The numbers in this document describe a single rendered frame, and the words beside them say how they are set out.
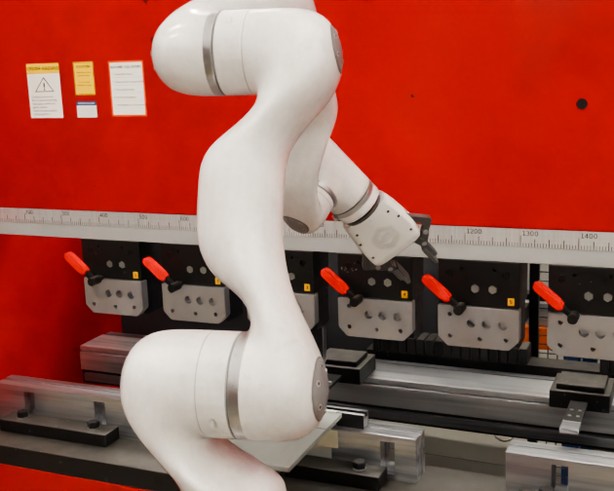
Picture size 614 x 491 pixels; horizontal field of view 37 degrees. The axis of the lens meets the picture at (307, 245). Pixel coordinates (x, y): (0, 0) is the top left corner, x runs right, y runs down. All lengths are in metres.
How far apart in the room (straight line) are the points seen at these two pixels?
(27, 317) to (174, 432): 1.51
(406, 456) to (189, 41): 1.06
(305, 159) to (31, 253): 1.25
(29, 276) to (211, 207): 1.50
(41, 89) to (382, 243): 0.87
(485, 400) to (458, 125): 0.68
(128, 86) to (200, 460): 1.06
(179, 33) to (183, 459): 0.48
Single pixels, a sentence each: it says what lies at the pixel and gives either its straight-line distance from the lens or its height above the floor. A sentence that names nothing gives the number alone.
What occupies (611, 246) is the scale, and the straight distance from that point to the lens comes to 1.66.
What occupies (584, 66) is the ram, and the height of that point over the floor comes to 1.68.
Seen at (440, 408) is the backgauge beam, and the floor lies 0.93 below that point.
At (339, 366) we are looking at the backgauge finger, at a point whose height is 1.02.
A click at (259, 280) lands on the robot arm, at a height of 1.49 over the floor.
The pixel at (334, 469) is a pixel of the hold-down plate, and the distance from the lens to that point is 1.90.
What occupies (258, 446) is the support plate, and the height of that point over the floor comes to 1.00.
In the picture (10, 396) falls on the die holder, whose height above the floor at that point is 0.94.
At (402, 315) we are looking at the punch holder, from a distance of 1.77.
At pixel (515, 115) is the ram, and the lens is 1.65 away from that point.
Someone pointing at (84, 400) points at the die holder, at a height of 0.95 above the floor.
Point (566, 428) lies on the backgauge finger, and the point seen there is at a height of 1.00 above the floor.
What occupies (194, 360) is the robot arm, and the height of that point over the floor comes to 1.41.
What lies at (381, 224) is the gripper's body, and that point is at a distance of 1.56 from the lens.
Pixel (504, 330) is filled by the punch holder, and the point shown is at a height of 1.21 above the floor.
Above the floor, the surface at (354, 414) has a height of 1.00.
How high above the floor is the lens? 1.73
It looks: 12 degrees down
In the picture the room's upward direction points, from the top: 2 degrees counter-clockwise
